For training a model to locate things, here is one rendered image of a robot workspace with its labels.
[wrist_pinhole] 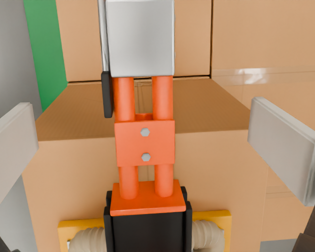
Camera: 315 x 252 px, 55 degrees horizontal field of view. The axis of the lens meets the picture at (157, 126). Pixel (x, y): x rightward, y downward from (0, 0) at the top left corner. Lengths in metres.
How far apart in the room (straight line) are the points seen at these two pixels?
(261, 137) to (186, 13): 0.69
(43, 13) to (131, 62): 1.15
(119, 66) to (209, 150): 0.25
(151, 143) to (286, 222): 0.92
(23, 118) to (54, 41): 1.25
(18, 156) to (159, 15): 0.18
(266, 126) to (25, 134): 0.13
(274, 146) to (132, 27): 0.18
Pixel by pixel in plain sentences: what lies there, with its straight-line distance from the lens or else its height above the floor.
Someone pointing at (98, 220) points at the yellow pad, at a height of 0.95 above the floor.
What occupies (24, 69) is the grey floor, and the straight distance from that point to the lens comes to 1.48.
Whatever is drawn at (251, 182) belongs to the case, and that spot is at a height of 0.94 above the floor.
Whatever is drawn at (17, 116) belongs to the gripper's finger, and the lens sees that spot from 0.17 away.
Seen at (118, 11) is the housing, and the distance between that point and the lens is 0.29.
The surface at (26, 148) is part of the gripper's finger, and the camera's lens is 0.18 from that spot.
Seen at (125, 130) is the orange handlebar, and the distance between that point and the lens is 0.31.
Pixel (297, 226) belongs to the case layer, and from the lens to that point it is 1.22.
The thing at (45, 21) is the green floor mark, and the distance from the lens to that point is 1.42.
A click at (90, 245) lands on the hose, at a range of 0.47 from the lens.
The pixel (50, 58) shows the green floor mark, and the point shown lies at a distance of 1.43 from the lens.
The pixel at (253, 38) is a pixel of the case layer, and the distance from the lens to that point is 0.90.
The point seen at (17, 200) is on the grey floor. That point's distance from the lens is 1.75.
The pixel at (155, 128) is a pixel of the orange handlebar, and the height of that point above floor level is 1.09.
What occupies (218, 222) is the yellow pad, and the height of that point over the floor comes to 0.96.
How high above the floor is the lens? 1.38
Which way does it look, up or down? 69 degrees down
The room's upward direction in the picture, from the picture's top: 167 degrees clockwise
